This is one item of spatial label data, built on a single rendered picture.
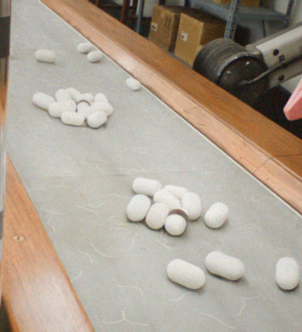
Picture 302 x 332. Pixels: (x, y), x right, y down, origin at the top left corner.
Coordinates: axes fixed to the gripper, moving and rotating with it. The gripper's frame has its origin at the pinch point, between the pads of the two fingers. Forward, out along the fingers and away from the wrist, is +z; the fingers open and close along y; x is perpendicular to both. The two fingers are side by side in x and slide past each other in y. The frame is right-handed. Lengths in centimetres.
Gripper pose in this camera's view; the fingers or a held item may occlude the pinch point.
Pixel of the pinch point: (292, 110)
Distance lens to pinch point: 58.7
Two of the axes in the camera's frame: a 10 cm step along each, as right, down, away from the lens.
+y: 4.0, 4.7, -7.9
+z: -8.0, 6.0, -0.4
